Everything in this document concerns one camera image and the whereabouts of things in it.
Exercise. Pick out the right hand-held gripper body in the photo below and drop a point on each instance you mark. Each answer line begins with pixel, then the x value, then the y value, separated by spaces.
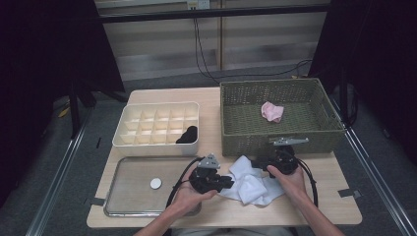
pixel 285 162

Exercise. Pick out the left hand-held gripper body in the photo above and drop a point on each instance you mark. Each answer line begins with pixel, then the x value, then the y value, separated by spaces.
pixel 205 182

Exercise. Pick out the black sock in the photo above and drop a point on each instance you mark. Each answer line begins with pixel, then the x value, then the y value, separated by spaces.
pixel 188 136
pixel 192 130

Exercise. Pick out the cream divided storage box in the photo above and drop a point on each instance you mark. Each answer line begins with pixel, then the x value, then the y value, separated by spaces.
pixel 157 149

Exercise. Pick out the green woven basket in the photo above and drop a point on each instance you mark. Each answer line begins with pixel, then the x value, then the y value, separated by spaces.
pixel 236 91

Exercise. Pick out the clear plastic lid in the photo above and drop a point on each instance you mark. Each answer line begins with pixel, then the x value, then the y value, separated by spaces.
pixel 131 183

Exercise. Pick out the person's right hand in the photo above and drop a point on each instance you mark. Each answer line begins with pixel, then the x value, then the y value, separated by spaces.
pixel 293 187

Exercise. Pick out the person's left hand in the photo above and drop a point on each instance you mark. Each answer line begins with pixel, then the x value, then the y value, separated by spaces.
pixel 188 203

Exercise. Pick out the pink sock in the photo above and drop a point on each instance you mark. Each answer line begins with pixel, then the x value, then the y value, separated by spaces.
pixel 272 112

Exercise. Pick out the grey tape piece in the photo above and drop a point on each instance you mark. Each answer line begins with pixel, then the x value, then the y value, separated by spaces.
pixel 349 192
pixel 97 201

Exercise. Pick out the black metal stand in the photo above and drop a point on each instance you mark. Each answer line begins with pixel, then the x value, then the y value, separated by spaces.
pixel 74 108
pixel 343 98

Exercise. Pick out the black tape strip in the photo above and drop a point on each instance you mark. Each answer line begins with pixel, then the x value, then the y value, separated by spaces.
pixel 98 143

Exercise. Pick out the black curtain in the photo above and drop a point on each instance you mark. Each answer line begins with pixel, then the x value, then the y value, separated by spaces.
pixel 39 65
pixel 383 49

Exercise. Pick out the small yellow object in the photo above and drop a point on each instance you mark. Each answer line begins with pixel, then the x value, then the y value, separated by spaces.
pixel 64 112

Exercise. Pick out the black horizontal bar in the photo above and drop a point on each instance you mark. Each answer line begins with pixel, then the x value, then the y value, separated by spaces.
pixel 164 15

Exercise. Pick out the metal floor rail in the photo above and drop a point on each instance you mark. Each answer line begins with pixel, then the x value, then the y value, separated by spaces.
pixel 380 182
pixel 54 190

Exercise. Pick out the white wall socket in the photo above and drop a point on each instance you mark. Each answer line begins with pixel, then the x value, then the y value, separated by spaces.
pixel 198 4

